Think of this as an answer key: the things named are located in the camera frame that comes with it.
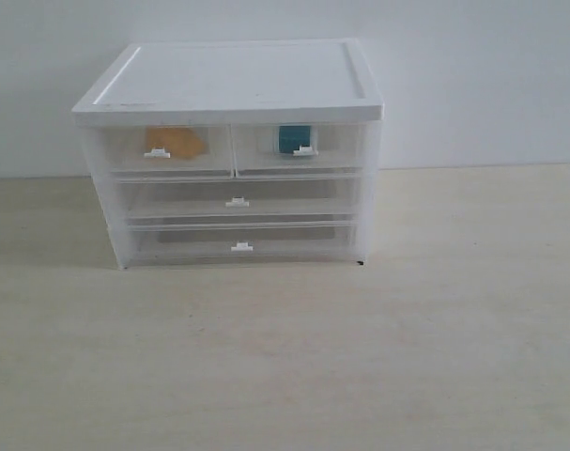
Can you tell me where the yellow cheese wedge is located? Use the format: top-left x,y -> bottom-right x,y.
145,128 -> 206,160

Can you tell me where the white bottle teal label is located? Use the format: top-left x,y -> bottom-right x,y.
277,125 -> 312,154

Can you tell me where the white plastic drawer cabinet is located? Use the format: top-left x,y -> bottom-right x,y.
72,39 -> 384,269

